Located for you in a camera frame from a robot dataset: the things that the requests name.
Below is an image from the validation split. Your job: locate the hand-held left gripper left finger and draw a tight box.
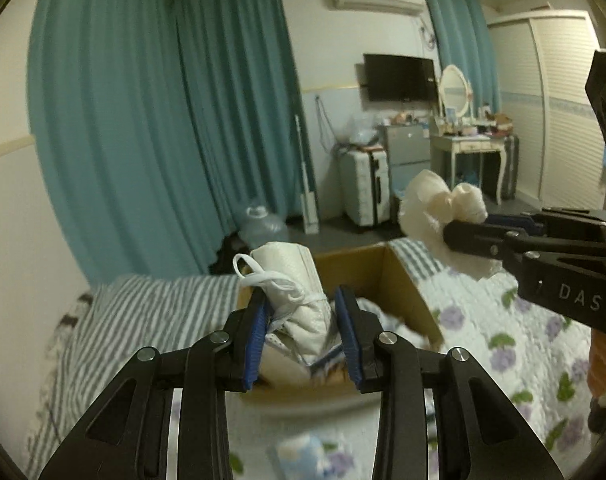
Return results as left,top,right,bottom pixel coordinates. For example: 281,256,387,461
38,287,271,480

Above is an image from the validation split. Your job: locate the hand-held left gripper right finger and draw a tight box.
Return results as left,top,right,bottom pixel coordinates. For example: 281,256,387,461
333,285,571,480

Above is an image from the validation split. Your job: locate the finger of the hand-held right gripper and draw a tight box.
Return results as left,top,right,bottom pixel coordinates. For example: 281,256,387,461
484,206,606,242
442,221,606,282

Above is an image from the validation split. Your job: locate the white cloth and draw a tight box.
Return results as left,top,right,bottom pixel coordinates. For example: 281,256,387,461
397,169,501,282

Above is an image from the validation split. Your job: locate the stack of white face masks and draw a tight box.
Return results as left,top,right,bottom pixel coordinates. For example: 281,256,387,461
232,241,343,367

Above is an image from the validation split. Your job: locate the brown cardboard box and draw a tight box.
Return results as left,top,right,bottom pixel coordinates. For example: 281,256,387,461
235,241,446,402

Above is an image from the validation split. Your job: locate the orange cloth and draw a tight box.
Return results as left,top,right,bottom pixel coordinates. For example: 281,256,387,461
587,331,606,398

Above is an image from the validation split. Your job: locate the white dressing table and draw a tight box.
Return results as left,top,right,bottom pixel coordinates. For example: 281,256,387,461
429,131,520,206

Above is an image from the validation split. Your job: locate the dark bag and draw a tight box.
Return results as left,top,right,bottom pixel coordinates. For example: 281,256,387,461
210,236,251,276

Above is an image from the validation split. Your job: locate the floral print quilt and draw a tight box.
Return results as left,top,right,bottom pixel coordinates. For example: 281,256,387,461
223,259,606,480

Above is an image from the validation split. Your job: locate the grey small cabinet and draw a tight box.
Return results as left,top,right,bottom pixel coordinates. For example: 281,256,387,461
379,123,432,197

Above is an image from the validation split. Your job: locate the clear water jug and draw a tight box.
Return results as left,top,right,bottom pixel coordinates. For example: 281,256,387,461
239,199,290,250

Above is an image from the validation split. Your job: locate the white slatted wardrobe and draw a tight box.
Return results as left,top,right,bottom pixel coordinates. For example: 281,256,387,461
487,9,606,211

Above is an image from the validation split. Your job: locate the grey striped blanket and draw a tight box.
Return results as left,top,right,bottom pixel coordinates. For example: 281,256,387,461
26,237,456,480

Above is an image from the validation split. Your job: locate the pale hard-shell suitcase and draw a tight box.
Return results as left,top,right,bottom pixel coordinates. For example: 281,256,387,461
338,148,390,227

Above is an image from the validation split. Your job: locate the white oval vanity mirror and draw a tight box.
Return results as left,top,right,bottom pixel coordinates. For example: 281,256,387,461
438,64,472,125

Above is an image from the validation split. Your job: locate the clear plastic bag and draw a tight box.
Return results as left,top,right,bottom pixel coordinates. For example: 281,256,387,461
332,111,380,149

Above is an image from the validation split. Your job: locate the narrow teal curtain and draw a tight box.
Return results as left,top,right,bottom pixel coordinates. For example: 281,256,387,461
419,0,502,122

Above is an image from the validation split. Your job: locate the wide teal curtain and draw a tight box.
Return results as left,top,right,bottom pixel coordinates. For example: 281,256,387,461
27,0,315,283

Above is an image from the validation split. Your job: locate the black wall television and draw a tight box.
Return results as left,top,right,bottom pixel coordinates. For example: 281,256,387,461
362,53,437,104

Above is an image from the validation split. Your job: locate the hanging wall cable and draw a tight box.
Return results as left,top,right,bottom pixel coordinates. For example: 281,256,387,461
314,94,335,153

